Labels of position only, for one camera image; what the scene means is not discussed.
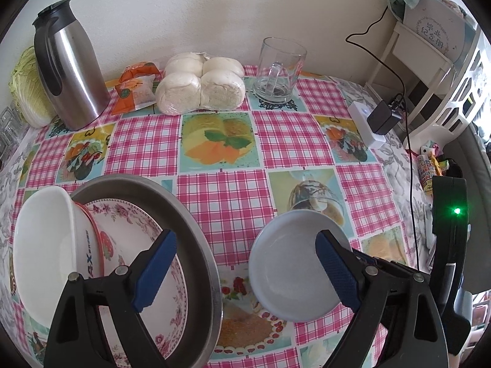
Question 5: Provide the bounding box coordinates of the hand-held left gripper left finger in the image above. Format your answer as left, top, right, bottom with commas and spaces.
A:
44, 229, 178, 368

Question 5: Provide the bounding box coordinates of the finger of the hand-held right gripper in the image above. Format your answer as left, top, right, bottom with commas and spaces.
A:
350, 248, 434, 277

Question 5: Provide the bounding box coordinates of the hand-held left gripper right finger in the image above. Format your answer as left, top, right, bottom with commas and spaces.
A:
315, 230, 449, 368

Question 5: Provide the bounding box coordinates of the large stainless steel basin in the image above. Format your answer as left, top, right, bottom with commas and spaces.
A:
71, 174, 224, 368

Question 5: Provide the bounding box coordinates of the plain white square bowl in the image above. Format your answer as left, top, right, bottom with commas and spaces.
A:
249, 209, 351, 323

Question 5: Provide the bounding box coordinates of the round pink floral plate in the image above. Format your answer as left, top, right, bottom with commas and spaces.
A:
82, 198, 189, 368

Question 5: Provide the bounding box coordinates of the strawberry print bowl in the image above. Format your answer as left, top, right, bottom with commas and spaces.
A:
73, 201, 116, 277

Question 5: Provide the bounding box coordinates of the colourful small packet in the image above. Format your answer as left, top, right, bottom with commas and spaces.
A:
416, 144, 449, 192

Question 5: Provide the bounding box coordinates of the white lattice basket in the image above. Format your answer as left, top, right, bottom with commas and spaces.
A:
403, 27, 491, 154

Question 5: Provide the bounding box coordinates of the pink checked tablecloth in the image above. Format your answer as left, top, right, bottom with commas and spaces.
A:
0, 65, 438, 368

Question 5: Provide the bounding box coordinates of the white power strip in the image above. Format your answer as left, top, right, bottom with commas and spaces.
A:
348, 102, 386, 150

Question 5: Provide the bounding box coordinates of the grey printed card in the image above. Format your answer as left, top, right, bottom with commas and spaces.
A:
404, 0, 466, 62

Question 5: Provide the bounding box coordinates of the orange snack packet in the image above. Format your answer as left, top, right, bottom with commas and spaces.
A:
118, 61, 162, 84
112, 77, 164, 115

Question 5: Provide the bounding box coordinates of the bag of white steamed buns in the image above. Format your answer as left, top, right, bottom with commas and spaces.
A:
155, 52, 246, 116

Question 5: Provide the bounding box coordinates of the clear glass tumbler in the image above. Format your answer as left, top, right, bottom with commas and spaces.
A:
0, 107, 29, 158

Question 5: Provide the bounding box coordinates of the clear glass mug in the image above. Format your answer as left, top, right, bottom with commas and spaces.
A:
252, 37, 307, 104

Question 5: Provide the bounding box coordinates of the stainless steel thermos jug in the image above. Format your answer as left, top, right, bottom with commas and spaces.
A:
33, 0, 112, 131

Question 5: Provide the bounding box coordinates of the napa cabbage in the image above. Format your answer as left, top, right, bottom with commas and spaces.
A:
10, 46, 58, 128

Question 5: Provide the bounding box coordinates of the black cable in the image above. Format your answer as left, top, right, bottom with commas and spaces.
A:
345, 6, 420, 269

